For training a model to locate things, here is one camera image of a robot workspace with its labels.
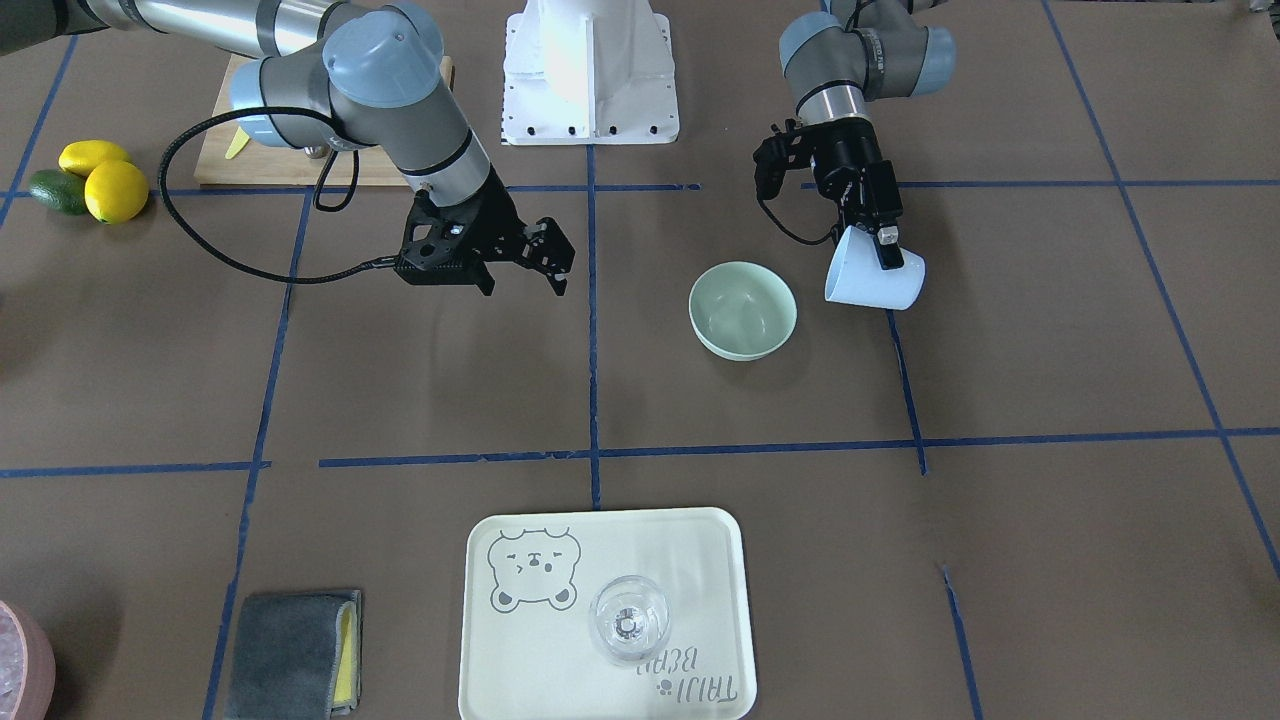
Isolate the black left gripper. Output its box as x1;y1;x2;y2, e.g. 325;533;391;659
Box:
751;118;905;272

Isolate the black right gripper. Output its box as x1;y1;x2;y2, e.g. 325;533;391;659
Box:
393;172;575;297

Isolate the light blue plastic cup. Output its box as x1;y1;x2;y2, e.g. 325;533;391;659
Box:
824;225;925;310

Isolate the light green bowl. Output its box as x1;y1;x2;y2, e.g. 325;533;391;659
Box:
687;261;797;363

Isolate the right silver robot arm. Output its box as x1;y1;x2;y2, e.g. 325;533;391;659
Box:
3;1;575;295

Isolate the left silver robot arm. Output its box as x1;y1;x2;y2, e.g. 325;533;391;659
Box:
753;1;957;272

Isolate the pink bowl with ice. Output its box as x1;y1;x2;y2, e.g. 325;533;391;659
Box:
1;601;58;719

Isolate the wooden cutting board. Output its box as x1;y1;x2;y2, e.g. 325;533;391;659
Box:
195;55;454;187

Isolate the yellow plastic knife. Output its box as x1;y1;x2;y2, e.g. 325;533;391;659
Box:
224;128;252;161

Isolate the clear wine glass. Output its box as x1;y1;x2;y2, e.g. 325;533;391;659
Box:
589;575;672;665

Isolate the cream bear tray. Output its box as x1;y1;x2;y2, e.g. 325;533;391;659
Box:
458;507;758;719

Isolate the yellow lemon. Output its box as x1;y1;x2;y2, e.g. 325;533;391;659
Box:
58;138;132;179
84;160;150;225

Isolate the green lime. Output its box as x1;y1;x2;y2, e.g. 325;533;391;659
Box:
28;169;90;217

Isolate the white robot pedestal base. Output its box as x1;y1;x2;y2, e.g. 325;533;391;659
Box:
500;1;681;146

